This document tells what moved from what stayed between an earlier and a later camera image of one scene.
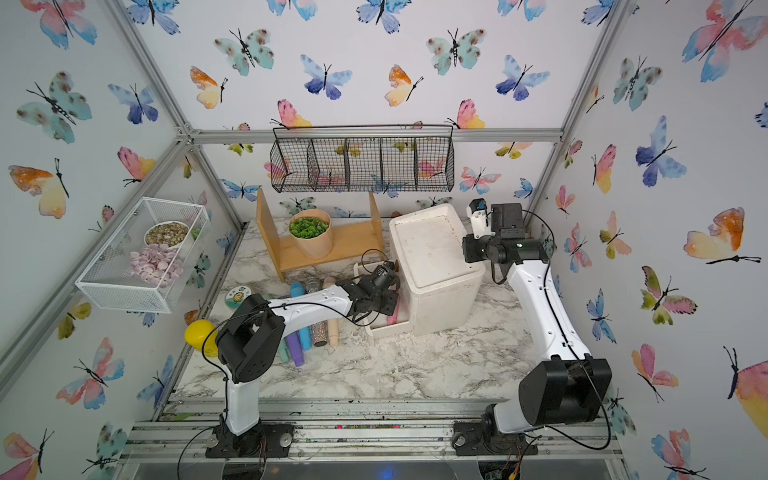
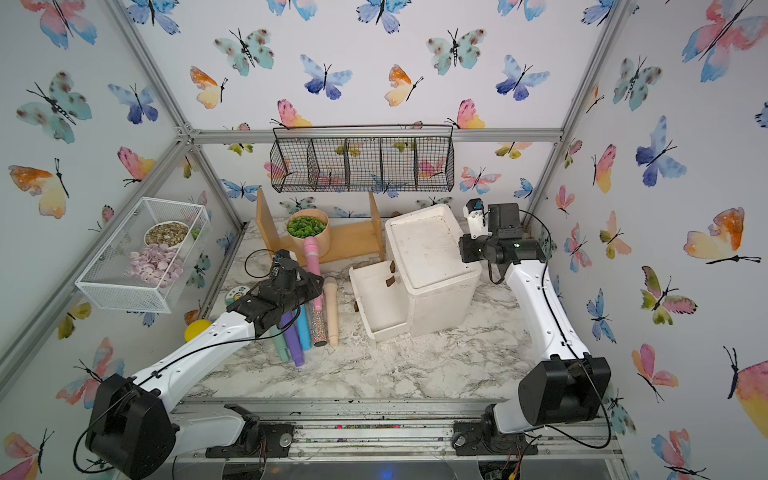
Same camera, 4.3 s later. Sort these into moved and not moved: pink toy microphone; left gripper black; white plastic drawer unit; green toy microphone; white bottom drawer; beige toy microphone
Moved: pink toy microphone; left gripper black
Not moved: beige toy microphone; white bottom drawer; green toy microphone; white plastic drawer unit
